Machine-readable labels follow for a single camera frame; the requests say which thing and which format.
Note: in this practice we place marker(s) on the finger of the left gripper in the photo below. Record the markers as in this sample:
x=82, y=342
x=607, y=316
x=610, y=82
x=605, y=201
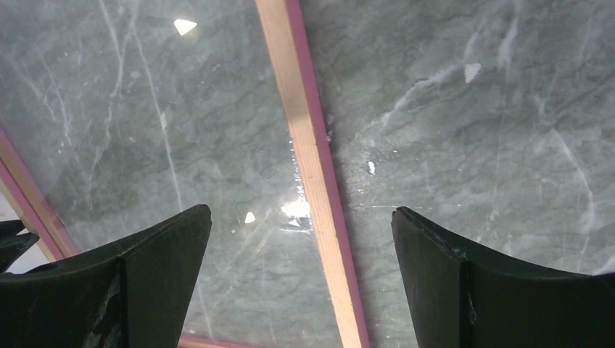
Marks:
x=13, y=246
x=11, y=227

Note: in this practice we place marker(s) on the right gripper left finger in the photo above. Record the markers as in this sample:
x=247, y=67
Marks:
x=133, y=292

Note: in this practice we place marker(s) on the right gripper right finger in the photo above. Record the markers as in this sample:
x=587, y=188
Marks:
x=463, y=294

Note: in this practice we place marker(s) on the pink wooden picture frame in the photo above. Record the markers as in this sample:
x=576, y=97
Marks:
x=312, y=182

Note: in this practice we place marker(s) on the blue landscape photo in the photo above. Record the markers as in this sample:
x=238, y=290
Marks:
x=34, y=256

